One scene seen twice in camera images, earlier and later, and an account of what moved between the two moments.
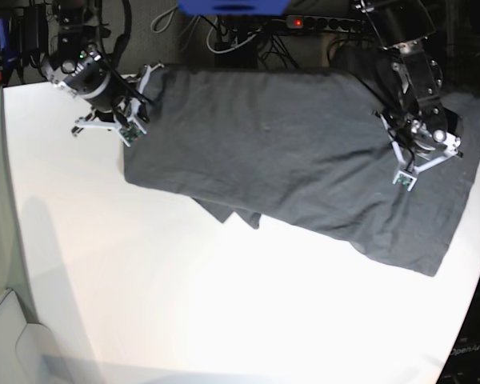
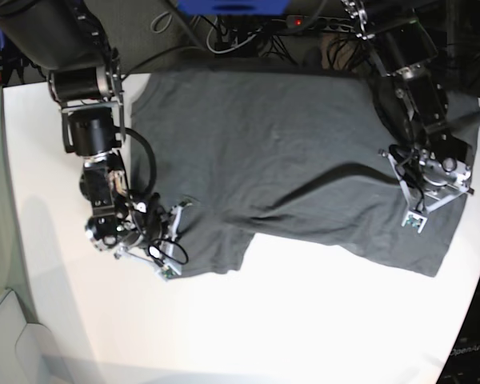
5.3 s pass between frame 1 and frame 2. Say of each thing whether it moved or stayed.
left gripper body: moved
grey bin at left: stayed
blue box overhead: stayed
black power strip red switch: stayed
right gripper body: moved
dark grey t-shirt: moved
